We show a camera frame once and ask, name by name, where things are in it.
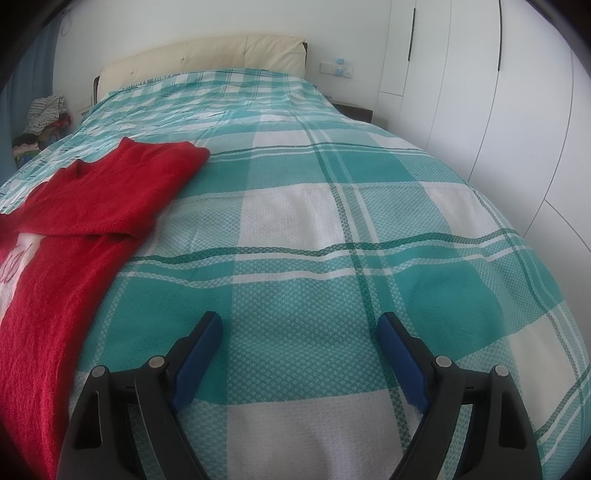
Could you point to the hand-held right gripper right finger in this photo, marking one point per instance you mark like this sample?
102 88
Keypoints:
401 364

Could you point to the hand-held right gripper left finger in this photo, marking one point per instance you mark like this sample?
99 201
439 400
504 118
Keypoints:
196 364

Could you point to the red sweater with white animal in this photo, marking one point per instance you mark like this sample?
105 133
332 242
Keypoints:
69 277

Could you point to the pile of clothes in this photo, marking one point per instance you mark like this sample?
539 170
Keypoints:
44 120

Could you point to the teal plaid bed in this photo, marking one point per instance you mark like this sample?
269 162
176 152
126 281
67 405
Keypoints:
300 277

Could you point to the dark wooden nightstand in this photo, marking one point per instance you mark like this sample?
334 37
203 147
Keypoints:
353 110

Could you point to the white wardrobe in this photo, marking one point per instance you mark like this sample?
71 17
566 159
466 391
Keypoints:
485 115

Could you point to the cream padded headboard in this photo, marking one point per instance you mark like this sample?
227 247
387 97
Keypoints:
207 55

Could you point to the blue curtain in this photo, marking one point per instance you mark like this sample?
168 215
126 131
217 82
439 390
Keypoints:
27 69

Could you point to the white wall outlet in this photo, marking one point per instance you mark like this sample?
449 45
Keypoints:
336 68

